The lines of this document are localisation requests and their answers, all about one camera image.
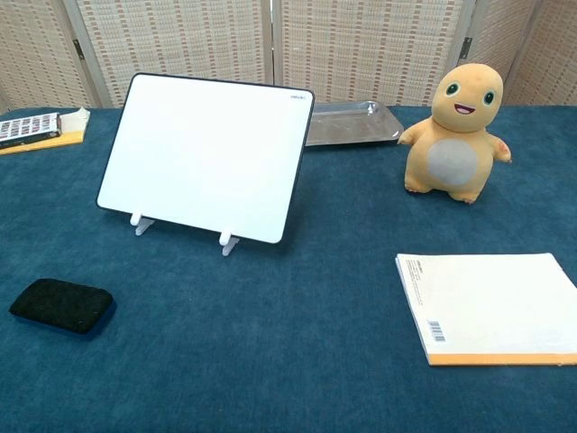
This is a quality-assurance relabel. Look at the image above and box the black eraser sponge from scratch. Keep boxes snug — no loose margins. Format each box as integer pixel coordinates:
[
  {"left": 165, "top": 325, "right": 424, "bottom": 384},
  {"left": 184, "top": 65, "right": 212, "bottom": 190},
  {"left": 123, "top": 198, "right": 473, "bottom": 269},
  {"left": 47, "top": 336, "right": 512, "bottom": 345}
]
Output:
[{"left": 8, "top": 278, "right": 117, "bottom": 341}]

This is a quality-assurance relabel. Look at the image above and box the white tablet board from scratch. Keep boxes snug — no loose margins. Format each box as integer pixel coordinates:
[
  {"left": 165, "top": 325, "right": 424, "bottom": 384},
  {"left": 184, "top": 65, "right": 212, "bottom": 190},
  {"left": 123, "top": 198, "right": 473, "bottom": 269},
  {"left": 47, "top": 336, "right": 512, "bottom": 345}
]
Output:
[{"left": 95, "top": 72, "right": 316, "bottom": 245}]

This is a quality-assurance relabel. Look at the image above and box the rectangular stainless steel tray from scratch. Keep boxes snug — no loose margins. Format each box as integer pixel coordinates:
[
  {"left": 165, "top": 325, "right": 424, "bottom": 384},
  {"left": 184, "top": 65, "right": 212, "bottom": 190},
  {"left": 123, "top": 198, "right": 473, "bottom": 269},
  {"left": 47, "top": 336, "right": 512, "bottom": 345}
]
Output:
[{"left": 305, "top": 100, "right": 405, "bottom": 148}]

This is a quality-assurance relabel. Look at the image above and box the white plastic board stand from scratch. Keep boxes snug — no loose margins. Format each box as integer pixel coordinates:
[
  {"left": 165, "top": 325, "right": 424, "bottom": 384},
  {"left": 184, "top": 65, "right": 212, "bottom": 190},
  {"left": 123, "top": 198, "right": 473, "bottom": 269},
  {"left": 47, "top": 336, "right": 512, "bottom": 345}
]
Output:
[{"left": 130, "top": 210, "right": 242, "bottom": 259}]

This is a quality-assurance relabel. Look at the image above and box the orange dinosaur plush toy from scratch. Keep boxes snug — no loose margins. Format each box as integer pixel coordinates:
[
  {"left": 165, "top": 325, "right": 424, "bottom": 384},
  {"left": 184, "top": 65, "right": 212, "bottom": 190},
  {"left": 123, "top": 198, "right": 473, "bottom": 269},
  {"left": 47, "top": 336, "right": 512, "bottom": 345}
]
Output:
[{"left": 396, "top": 62, "right": 514, "bottom": 207}]

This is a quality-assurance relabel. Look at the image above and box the woven folding screen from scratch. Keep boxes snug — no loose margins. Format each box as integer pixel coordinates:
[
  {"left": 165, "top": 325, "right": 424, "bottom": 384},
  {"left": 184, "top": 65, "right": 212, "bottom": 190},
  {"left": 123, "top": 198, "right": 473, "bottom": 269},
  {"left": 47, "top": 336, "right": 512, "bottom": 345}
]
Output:
[{"left": 0, "top": 0, "right": 577, "bottom": 110}]

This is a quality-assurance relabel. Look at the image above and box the white notebook with orange spine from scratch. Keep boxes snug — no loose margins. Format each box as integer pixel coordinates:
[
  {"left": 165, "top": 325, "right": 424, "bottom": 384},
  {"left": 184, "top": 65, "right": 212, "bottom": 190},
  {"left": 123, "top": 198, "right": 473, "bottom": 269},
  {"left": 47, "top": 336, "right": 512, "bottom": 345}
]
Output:
[{"left": 395, "top": 252, "right": 577, "bottom": 367}]

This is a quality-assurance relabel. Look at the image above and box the yellow paper pad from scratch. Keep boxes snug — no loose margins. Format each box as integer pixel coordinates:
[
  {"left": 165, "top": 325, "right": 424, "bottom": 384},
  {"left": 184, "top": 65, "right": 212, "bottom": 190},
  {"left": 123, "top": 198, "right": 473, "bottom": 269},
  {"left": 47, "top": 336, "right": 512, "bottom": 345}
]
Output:
[{"left": 0, "top": 107, "right": 91, "bottom": 157}]

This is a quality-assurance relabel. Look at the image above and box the printed card pack box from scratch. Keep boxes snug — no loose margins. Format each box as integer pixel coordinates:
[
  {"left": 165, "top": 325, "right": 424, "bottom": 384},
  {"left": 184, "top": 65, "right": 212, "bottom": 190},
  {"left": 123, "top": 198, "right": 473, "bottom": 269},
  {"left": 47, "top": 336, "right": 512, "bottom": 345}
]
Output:
[{"left": 0, "top": 112, "right": 62, "bottom": 152}]

